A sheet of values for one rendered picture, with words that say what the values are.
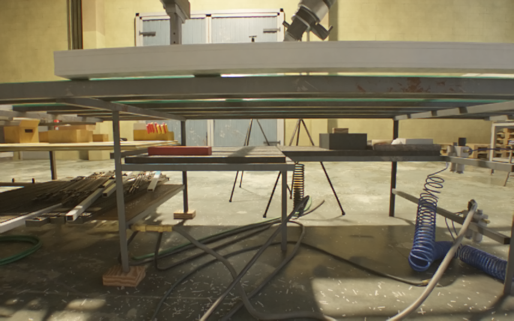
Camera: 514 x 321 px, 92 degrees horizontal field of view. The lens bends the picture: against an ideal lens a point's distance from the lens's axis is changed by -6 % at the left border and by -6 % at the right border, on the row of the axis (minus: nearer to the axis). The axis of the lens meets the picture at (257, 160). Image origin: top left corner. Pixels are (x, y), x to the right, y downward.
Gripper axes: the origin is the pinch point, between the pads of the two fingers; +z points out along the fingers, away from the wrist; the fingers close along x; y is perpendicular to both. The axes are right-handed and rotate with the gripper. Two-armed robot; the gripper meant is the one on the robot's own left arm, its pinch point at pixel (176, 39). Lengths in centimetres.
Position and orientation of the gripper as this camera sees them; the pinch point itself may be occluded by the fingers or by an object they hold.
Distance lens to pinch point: 83.6
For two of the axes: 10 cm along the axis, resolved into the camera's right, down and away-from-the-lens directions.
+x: -0.5, 1.0, -9.9
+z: 0.1, 9.9, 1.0
